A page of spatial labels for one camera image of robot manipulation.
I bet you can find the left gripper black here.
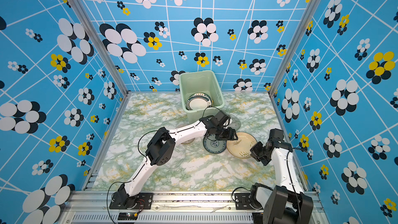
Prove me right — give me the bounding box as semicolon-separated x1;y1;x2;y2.
215;125;239;141

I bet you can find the blue floral ceramic plate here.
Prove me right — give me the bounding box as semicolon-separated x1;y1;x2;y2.
203;134;227;154

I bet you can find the beige ceramic plate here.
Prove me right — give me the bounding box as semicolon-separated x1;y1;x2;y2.
227;132;257;159

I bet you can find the white plate red green rim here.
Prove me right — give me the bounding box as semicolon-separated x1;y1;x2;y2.
186;93;212;111

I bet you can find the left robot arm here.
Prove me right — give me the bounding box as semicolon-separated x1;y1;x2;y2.
107;111;237;209

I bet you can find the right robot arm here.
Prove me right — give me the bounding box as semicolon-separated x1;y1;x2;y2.
250;129;314;224

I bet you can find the clear glass plate near bin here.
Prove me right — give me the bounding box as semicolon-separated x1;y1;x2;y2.
228;116;241;131

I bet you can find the light green plastic bin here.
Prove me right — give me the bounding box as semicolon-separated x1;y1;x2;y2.
179;70;225;123

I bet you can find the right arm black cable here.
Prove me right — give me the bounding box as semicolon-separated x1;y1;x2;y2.
285;147;304;218

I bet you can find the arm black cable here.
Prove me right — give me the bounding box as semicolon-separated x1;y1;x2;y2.
106;130;159;222
285;147;304;218

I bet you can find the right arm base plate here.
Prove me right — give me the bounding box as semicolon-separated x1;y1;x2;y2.
233;192;256;210

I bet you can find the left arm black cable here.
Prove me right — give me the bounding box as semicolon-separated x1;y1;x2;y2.
106;130;159;222

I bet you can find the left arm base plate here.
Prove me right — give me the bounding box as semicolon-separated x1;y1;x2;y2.
109;192;153;210

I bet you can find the aluminium front rail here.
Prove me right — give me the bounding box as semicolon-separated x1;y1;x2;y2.
58;190;329;224

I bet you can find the right aluminium corner post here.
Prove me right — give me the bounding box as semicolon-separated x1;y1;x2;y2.
268;0;321;98

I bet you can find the aluminium corner post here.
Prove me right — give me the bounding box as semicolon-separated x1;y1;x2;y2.
268;0;321;98
69;0;129;97

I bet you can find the left aluminium corner post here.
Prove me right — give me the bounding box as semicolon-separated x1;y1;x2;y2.
69;0;129;97

